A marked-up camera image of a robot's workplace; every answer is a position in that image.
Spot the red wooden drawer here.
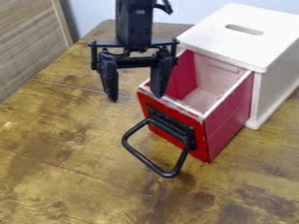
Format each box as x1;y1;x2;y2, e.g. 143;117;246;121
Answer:
136;50;255;163

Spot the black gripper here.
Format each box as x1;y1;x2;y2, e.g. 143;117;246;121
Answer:
88;0;179;102

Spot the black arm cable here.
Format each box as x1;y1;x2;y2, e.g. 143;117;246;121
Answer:
154;0;175;16

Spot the black metal drawer handle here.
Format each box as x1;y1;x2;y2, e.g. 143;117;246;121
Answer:
120;104;199;179

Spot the white wooden cabinet box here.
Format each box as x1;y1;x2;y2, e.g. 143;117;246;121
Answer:
178;3;299;130

